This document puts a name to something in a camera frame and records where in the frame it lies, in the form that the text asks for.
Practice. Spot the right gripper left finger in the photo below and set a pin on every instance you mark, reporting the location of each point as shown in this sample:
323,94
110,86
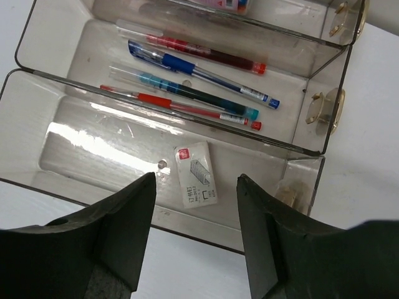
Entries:
96,252

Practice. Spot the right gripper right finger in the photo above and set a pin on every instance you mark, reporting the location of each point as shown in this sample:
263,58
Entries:
290,255

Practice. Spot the white eraser pack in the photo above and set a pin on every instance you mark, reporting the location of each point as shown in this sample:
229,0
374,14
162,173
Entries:
195,174

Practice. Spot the red gel pen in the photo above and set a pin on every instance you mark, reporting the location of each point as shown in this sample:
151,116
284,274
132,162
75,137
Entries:
171,105
161,39

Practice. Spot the blue gel pen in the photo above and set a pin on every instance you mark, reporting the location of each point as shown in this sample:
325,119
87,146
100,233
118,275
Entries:
147,79
175,64

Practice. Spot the pink crayon tube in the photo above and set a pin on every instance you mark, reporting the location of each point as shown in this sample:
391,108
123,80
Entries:
233,6

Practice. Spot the tiered clear acrylic organizer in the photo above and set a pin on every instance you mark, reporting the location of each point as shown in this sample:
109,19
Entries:
61,134

